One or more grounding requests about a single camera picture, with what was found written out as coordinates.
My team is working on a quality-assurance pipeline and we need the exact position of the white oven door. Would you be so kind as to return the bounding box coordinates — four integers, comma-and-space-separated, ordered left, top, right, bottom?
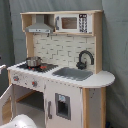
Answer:
0, 85, 13, 126

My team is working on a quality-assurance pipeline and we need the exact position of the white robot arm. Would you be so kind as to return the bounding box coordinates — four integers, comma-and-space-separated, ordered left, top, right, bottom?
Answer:
0, 65, 6, 74

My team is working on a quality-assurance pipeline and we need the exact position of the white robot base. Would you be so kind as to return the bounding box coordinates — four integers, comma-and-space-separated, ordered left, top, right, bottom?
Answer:
0, 114, 37, 128

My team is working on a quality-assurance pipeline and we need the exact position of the wooden toy kitchen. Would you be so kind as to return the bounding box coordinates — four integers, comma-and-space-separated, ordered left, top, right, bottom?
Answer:
6, 9, 116, 128

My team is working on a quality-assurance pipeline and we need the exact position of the grey toy sink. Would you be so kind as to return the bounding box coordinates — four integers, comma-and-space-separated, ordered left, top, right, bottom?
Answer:
53, 67, 92, 81

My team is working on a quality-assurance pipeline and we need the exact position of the black toy faucet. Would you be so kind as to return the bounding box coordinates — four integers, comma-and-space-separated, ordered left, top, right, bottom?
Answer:
76, 50, 94, 70

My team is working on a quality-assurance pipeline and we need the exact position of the black toy stovetop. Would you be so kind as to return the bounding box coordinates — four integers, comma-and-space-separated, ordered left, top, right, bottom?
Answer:
20, 63, 56, 72

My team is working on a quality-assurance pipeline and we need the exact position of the small metal pot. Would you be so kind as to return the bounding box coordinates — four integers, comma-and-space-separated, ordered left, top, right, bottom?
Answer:
26, 56, 41, 67

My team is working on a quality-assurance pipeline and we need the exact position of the right red stove knob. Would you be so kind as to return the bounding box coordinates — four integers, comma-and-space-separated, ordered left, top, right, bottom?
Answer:
32, 81, 38, 87

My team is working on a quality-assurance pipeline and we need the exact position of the red stove knob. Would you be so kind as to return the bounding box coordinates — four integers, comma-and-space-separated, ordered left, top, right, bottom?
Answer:
13, 76, 19, 81
32, 81, 38, 87

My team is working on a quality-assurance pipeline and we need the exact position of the white fridge door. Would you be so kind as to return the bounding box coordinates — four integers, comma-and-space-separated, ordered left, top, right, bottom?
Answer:
44, 81, 82, 128

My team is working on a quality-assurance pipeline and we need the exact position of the toy microwave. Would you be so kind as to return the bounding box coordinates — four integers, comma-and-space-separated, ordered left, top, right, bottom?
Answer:
55, 14, 92, 33

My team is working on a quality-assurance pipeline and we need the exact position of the grey range hood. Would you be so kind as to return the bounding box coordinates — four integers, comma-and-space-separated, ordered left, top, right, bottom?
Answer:
25, 14, 54, 34

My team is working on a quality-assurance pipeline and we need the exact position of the left red stove knob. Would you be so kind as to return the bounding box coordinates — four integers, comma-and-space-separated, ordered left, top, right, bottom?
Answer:
13, 76, 19, 81

